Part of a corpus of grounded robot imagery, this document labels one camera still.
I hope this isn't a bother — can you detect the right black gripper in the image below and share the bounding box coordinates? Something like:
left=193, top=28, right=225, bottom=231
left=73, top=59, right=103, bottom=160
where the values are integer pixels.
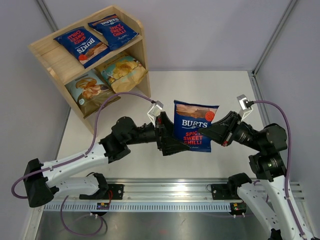
left=198, top=110, right=265, bottom=152

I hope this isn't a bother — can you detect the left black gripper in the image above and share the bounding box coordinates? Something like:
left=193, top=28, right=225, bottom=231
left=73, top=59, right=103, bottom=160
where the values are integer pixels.
left=125, top=112, right=190, bottom=156

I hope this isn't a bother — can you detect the blue Burts bag front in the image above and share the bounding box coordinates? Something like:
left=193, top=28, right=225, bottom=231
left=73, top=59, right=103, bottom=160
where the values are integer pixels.
left=173, top=100, right=219, bottom=153

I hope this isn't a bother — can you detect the blue burts bag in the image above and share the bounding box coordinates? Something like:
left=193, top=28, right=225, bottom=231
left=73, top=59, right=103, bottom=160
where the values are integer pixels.
left=173, top=100, right=219, bottom=153
left=88, top=14, right=139, bottom=51

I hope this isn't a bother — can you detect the tan kettle chips bag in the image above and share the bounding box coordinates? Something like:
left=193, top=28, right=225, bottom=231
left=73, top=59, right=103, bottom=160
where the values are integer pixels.
left=94, top=51, right=147, bottom=93

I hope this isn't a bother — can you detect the light blue cassava chips bag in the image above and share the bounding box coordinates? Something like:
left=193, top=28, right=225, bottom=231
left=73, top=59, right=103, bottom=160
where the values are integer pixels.
left=65, top=69, right=121, bottom=119

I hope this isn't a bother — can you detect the blue Burts bag upside-down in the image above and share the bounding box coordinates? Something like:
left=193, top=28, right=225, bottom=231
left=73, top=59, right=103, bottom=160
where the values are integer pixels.
left=54, top=26, right=111, bottom=68

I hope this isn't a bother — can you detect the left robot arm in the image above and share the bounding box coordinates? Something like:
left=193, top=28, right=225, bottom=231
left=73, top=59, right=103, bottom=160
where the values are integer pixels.
left=23, top=111, right=190, bottom=208

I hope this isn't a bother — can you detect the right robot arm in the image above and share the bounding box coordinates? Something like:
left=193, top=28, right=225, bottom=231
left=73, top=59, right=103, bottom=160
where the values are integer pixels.
left=198, top=111, right=316, bottom=240

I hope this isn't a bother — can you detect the wooden two-tier shelf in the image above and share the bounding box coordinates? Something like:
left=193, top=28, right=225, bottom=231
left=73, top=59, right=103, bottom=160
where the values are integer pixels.
left=28, top=5, right=149, bottom=133

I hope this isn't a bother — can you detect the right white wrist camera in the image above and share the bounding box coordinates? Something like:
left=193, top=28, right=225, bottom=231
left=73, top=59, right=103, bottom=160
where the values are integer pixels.
left=237, top=94, right=253, bottom=121

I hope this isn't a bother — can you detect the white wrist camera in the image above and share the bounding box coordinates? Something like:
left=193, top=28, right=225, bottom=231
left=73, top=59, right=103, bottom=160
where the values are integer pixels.
left=237, top=94, right=253, bottom=121
left=147, top=100, right=164, bottom=126

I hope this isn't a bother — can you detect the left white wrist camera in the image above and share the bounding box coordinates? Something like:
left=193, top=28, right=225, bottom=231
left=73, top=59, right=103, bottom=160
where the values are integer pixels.
left=147, top=100, right=164, bottom=126

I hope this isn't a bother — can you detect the aluminium mounting rail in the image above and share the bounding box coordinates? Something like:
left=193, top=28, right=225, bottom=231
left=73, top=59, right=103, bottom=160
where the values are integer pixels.
left=52, top=177, right=305, bottom=202

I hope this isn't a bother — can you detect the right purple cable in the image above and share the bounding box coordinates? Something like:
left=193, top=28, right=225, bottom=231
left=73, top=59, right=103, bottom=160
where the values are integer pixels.
left=251, top=99, right=307, bottom=238

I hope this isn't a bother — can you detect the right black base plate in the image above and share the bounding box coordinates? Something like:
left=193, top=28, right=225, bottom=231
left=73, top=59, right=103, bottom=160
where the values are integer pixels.
left=210, top=183, right=239, bottom=200

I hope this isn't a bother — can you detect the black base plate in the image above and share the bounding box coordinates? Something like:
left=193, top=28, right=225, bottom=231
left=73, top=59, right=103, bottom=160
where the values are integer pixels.
left=100, top=183, right=125, bottom=200
left=210, top=183, right=239, bottom=200

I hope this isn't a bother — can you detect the white slotted cable duct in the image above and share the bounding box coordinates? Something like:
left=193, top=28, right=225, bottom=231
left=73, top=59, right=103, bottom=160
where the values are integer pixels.
left=44, top=201, right=231, bottom=213

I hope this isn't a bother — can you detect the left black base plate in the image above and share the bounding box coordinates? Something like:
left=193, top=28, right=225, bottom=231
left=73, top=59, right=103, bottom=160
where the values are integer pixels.
left=100, top=183, right=125, bottom=200

